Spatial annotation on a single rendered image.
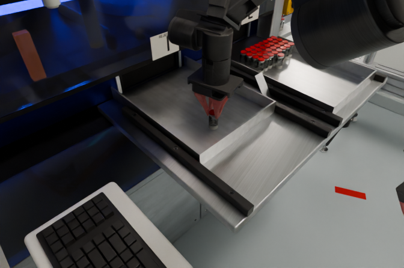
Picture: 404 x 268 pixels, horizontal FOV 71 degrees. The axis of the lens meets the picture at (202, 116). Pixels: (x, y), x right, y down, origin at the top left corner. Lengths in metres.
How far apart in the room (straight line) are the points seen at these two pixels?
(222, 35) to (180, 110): 0.27
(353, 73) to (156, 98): 0.60
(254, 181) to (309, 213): 1.11
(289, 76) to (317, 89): 0.09
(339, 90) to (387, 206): 1.09
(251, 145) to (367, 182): 1.35
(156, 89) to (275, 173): 0.41
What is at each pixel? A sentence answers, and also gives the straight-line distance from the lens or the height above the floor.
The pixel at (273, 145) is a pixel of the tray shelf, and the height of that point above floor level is 0.88.
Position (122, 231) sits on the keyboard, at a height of 0.83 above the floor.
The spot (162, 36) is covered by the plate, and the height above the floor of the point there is 1.04.
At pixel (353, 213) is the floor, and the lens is 1.75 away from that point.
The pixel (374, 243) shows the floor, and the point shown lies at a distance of 1.70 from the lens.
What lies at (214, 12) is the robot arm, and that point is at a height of 1.15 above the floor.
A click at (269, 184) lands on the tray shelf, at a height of 0.88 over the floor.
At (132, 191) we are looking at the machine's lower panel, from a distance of 0.94.
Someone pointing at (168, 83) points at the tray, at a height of 0.88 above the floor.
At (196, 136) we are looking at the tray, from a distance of 0.65.
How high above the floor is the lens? 1.32
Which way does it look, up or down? 39 degrees down
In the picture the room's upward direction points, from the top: straight up
